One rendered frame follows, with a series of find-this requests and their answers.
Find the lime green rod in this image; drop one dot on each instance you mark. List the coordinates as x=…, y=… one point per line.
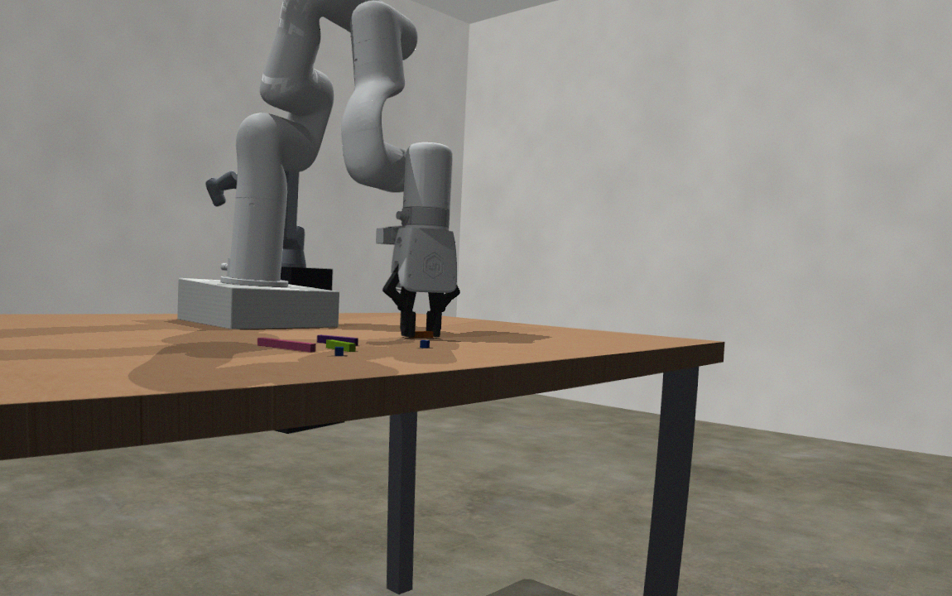
x=348, y=347

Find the pink rod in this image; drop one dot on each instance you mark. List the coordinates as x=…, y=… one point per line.
x=286, y=344

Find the purple rod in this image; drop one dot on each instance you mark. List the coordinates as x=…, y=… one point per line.
x=323, y=338

